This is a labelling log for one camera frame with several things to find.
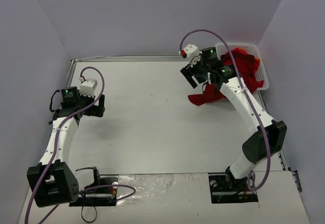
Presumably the red t shirt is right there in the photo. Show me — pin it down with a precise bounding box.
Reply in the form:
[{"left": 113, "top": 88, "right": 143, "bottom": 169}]
[{"left": 188, "top": 60, "right": 264, "bottom": 106}]

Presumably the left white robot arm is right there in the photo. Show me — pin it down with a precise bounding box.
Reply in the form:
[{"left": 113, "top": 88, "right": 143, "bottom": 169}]
[{"left": 27, "top": 86, "right": 105, "bottom": 207}]

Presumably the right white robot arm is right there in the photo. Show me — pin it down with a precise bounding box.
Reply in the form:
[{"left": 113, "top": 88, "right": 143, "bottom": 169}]
[{"left": 179, "top": 44, "right": 287, "bottom": 190}]

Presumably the orange shirt in basket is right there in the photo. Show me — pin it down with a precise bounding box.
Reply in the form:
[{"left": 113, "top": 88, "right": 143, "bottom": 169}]
[{"left": 232, "top": 48, "right": 260, "bottom": 70}]

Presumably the white plastic basket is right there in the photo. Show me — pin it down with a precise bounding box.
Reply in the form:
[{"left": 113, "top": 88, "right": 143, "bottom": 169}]
[{"left": 228, "top": 42, "right": 269, "bottom": 91}]

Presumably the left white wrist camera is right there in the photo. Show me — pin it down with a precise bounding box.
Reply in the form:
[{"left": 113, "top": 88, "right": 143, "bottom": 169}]
[{"left": 79, "top": 79, "right": 98, "bottom": 98}]

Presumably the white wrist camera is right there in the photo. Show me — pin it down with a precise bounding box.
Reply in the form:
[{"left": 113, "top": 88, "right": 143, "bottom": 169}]
[
  {"left": 79, "top": 79, "right": 98, "bottom": 98},
  {"left": 179, "top": 44, "right": 201, "bottom": 67}
]

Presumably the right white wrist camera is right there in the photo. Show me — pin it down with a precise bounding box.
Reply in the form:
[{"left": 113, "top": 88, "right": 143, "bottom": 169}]
[{"left": 179, "top": 44, "right": 201, "bottom": 67}]

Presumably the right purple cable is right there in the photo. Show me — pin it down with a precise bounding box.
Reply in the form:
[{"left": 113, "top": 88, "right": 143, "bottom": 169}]
[{"left": 179, "top": 29, "right": 272, "bottom": 191}]

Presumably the purple cable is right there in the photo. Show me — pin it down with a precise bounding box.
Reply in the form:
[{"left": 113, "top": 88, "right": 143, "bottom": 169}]
[
  {"left": 179, "top": 29, "right": 272, "bottom": 191},
  {"left": 24, "top": 67, "right": 137, "bottom": 224}
]

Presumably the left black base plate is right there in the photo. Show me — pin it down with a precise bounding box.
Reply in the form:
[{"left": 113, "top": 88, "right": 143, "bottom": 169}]
[{"left": 69, "top": 175, "right": 118, "bottom": 207}]

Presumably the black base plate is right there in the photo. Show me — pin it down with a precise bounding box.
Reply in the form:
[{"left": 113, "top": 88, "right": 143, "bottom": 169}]
[
  {"left": 69, "top": 175, "right": 118, "bottom": 207},
  {"left": 208, "top": 173, "right": 258, "bottom": 204}
]

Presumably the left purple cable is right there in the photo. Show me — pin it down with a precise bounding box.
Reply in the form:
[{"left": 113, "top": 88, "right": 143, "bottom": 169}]
[{"left": 24, "top": 67, "right": 137, "bottom": 224}]

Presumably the thin black cable loop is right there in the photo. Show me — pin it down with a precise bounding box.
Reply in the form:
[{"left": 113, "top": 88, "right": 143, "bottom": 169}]
[{"left": 81, "top": 203, "right": 98, "bottom": 222}]

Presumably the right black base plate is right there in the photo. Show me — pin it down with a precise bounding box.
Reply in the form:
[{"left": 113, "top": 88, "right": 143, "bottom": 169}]
[{"left": 208, "top": 173, "right": 258, "bottom": 204}]

